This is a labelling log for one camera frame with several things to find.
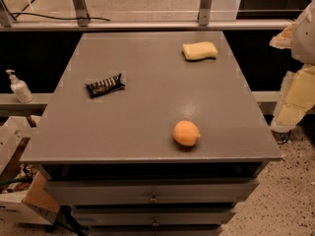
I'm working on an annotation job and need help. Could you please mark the white pump dispenser bottle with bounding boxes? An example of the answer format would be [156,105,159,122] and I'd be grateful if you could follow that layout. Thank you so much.
[6,70,33,103]

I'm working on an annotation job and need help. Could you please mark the metal railing frame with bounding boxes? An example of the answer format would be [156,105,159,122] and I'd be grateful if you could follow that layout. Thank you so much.
[0,0,315,32]

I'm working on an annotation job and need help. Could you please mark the drawer knob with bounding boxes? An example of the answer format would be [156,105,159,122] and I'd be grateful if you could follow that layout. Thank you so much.
[152,218,159,227]
[149,193,158,204]

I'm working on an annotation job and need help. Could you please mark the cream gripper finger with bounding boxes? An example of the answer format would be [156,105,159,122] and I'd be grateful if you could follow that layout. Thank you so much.
[270,24,294,49]
[271,64,315,133]

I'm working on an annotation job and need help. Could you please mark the orange fruit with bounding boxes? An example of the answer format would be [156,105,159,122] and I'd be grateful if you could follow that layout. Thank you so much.
[173,120,201,147]

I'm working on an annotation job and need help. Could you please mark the black cable near cabinet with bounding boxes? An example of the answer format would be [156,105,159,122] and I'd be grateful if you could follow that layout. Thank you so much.
[275,130,293,146]

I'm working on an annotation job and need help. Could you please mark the yellow sponge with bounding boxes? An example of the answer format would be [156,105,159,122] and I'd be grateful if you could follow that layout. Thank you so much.
[182,41,219,61]

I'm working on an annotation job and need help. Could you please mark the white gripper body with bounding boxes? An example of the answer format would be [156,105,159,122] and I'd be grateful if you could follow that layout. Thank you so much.
[291,0,315,65]

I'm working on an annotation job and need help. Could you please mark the top drawer knob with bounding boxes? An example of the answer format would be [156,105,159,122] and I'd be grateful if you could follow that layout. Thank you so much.
[149,193,158,204]

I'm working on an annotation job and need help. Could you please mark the grey drawer cabinet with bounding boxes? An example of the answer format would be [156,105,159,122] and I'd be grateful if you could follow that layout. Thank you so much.
[22,31,282,236]

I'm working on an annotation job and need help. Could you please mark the black striped snack packet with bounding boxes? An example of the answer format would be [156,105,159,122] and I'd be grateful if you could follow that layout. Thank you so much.
[86,73,125,97]

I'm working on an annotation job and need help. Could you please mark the black cable on floor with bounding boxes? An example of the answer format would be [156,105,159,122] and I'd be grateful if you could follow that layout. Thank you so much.
[9,11,112,23]

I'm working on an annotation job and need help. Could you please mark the cardboard box with clutter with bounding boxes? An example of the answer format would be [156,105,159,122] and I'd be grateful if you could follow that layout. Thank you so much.
[0,115,60,225]

